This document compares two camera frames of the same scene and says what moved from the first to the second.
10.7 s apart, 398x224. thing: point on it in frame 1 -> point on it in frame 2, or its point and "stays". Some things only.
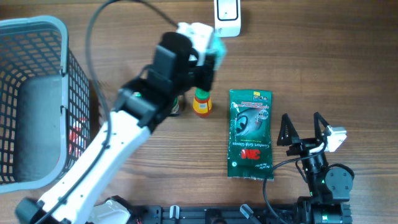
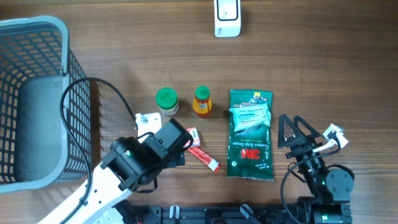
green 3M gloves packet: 250,144 stays
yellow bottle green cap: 202,102 stays
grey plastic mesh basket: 45,104 stays
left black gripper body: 199,76 -> 179,160
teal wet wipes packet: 219,50 -> 248,116
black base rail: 319,213 stays
